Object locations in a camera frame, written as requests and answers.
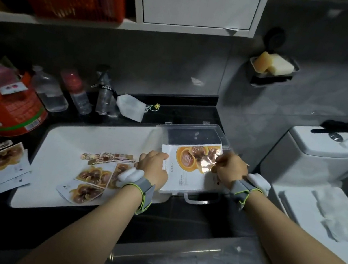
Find person's left hand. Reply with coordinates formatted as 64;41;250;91
134;148;173;193

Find grey wristband with white tracker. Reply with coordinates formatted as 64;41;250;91
111;165;158;217
227;169;273;215

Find person's left forearm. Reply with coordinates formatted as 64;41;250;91
15;167;146;264

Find torn packet strips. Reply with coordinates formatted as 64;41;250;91
79;146;137;173

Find pink bottle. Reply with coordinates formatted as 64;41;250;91
0;62;22;93

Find white toilet lid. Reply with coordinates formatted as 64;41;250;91
258;175;348;264

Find white wall cabinet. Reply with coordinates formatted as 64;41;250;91
122;0;271;46

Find grey wall soap dish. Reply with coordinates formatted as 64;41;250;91
245;51;302;95

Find black comb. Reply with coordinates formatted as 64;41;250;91
310;114;348;140

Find clear bottle with black strap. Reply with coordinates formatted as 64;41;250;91
86;63;128;120

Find clear bottle with red cap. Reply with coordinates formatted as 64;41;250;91
54;67;99;117

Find opened face mask packet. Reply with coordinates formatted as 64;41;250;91
74;157;118;190
107;159;136;193
54;176;107;209

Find white soap bar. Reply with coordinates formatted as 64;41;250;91
266;52;297;79

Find white sink basin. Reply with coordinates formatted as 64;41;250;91
9;104;182;235

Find yellow soap bar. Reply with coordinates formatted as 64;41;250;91
251;49;276;75

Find clear plastic bottle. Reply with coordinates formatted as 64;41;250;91
25;64;75;115

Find person's right hand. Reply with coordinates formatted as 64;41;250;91
210;149;253;193

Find white cloth face mask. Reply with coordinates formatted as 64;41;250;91
113;92;162;126

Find white toilet tank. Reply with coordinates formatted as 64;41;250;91
257;115;348;199

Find white label card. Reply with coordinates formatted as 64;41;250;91
0;77;31;100

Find chrome flush button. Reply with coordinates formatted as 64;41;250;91
328;131;345;143

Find orange plastic tub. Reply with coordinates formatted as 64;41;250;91
0;68;55;144

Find white shelf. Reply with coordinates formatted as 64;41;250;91
0;0;140;48

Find black suction hook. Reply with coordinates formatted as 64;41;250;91
262;25;289;55

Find clear plastic storage box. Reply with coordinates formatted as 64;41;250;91
144;114;244;212

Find white tissue paper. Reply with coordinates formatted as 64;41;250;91
305;183;348;245

